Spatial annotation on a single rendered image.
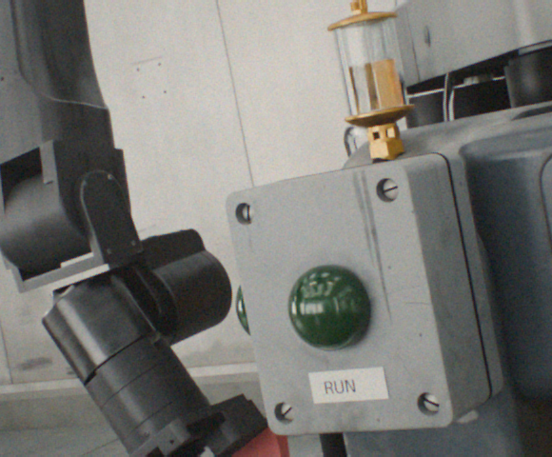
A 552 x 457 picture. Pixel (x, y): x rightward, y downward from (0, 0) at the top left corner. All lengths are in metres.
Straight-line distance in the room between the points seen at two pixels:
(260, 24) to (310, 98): 0.47
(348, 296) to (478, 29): 0.25
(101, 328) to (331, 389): 0.34
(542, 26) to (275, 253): 0.19
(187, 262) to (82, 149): 0.11
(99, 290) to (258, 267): 0.33
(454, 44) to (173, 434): 0.26
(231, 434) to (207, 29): 6.08
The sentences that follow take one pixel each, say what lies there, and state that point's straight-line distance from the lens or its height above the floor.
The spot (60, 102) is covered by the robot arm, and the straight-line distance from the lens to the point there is 0.79.
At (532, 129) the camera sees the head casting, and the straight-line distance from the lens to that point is 0.47.
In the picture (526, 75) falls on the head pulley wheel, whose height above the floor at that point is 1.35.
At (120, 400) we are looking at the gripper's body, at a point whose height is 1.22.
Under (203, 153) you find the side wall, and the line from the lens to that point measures 6.89.
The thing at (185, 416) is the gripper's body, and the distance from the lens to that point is 0.75.
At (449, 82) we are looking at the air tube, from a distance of 0.79.
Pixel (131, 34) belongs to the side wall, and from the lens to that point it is 7.12.
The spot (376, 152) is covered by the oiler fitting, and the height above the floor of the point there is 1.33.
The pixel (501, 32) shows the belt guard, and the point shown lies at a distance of 0.62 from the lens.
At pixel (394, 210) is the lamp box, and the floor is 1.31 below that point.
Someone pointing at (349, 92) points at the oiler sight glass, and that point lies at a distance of 0.52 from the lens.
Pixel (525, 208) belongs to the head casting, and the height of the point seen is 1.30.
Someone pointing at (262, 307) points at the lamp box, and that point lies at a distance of 0.47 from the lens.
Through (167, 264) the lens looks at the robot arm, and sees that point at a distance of 0.84.
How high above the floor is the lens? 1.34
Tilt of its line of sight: 3 degrees down
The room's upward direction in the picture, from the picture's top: 11 degrees counter-clockwise
